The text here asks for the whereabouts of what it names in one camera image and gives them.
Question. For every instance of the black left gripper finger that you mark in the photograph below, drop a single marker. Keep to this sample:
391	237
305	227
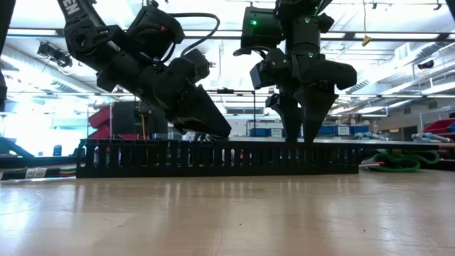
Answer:
206	113
185	124

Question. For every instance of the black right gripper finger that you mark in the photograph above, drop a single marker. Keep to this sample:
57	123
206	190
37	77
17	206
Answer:
289	113
316	110

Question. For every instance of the black sleeve with white label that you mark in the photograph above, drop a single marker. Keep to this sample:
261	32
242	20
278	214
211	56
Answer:
35	173

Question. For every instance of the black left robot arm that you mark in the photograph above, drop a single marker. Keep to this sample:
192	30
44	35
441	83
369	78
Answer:
89	35

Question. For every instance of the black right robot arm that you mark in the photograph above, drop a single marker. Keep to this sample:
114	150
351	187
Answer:
305	28

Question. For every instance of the blue storage bins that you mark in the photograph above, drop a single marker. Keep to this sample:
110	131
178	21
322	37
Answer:
259	132

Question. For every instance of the black display panel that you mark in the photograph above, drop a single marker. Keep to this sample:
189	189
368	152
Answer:
124	117

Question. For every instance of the grey blue rolled tube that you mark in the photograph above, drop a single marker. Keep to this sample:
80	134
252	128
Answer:
369	136
430	137

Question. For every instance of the yellow hanging pendant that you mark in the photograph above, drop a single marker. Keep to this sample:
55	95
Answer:
366	39

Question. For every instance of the red bin shelving rack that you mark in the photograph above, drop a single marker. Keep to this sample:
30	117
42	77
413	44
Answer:
99	119

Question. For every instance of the long light bar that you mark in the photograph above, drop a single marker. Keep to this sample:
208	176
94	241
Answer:
391	35

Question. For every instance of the black ceiling fixture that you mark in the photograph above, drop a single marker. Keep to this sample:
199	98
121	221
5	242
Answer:
425	64

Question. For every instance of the black chair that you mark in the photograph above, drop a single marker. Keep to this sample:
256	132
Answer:
57	150

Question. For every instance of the red storage bin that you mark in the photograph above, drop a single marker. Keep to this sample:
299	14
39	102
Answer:
439	126

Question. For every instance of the wooden workbench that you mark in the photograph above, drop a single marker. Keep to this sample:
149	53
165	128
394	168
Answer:
448	144

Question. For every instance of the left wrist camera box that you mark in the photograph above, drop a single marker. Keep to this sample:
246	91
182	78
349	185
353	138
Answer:
193	65

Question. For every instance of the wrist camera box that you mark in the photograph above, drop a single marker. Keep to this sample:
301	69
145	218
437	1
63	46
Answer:
193	65
259	75

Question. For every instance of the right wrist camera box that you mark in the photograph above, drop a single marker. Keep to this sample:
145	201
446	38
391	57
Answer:
259	75

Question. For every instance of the black mounted camera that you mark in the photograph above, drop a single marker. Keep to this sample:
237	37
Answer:
57	55

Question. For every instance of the black aluminium table frame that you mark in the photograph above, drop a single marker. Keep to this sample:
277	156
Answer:
35	160

